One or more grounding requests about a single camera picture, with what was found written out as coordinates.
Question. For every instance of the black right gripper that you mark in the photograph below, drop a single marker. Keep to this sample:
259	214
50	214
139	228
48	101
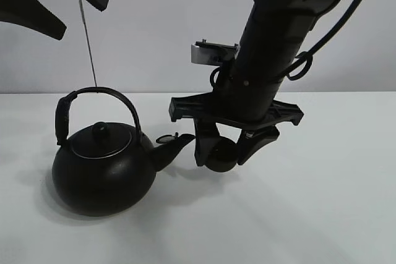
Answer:
206	113

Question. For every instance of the small black teacup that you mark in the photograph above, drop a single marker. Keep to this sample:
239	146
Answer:
223	156

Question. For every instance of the black round teapot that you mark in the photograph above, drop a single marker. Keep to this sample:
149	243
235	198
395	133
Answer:
107	167

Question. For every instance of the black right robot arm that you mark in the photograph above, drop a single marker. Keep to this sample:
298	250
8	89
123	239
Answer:
240	115

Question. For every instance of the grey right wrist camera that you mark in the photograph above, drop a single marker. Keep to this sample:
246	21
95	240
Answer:
212	54

